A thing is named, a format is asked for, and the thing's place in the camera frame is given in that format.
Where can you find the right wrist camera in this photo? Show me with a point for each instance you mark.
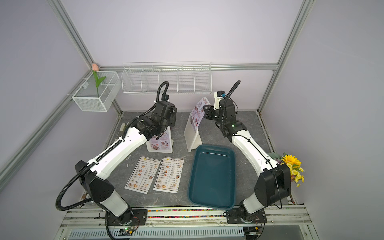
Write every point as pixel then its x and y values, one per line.
pixel 219 95

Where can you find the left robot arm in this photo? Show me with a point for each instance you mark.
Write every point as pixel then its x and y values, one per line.
pixel 93 175

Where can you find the restaurant special menu sheet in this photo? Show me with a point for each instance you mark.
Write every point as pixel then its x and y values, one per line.
pixel 160 144

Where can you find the white wire wall rack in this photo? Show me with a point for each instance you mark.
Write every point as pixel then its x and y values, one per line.
pixel 183 77

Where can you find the pink artificial tulip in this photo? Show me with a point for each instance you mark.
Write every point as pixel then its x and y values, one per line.
pixel 98 80

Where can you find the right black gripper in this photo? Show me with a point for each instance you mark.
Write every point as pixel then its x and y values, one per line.
pixel 208 114

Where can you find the white mesh wall basket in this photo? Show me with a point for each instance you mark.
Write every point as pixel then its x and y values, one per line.
pixel 86 95

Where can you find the Dim Sum Inn menu sheet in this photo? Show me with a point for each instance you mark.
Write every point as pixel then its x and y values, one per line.
pixel 143 175

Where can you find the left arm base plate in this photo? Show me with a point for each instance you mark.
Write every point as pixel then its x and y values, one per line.
pixel 135 217

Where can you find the white menu holder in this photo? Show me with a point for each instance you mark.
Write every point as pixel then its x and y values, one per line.
pixel 171 142
pixel 191 134

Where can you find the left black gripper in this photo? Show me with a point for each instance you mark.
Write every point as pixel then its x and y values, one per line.
pixel 173 119

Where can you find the yellow artificial flower bouquet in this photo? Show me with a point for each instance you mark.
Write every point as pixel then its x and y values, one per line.
pixel 294 165

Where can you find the teal plastic tray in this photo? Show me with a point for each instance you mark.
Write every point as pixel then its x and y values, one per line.
pixel 213 178

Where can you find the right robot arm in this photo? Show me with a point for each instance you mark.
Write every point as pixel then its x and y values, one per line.
pixel 274 178

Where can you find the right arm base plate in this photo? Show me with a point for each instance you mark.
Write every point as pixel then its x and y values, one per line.
pixel 238 215

